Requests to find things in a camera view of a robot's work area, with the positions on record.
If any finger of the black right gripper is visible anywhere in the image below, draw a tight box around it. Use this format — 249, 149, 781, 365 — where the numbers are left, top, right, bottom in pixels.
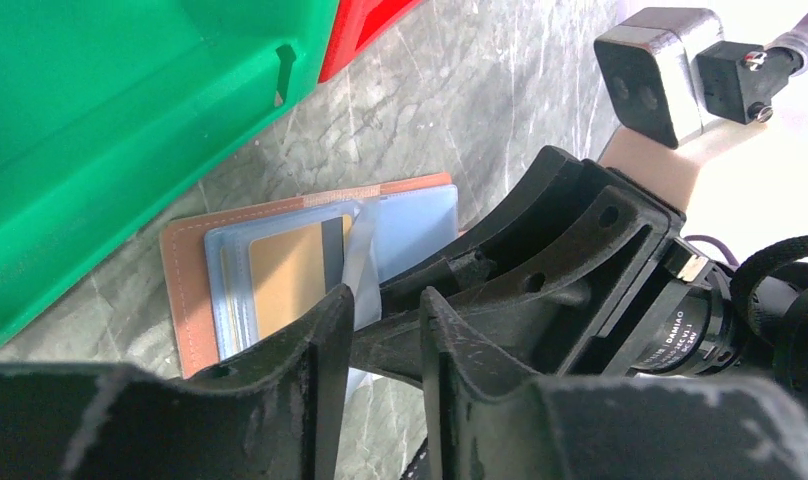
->
350, 186, 669, 385
381, 146, 616, 312

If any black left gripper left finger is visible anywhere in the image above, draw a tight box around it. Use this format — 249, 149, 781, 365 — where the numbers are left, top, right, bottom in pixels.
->
0, 285, 354, 479

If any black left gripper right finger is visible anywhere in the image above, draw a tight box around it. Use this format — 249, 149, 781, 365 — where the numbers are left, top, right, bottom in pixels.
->
420, 288, 808, 479

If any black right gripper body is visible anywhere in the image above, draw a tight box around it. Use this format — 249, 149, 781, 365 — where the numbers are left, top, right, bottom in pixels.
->
562, 165, 808, 425

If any tan leather card holder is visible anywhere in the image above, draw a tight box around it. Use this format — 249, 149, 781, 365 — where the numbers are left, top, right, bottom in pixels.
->
160, 172, 458, 378

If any gold card with stripe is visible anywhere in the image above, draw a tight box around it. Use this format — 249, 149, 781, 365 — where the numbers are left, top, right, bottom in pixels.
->
249, 214, 353, 339

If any red bin with gold card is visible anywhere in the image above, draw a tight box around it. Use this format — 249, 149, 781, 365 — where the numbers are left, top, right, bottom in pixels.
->
318, 0, 420, 83

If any green plastic bin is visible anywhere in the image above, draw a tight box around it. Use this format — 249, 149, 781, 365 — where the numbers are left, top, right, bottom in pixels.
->
0, 1, 338, 347

